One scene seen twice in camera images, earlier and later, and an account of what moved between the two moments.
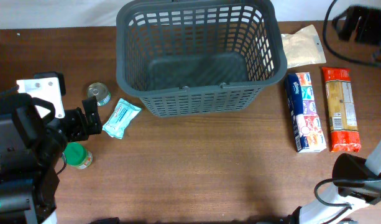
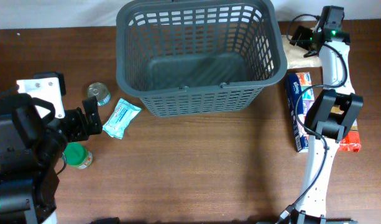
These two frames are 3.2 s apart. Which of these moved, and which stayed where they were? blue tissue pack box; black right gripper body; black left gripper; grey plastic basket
Moved: black right gripper body
Stayed: grey plastic basket; black left gripper; blue tissue pack box
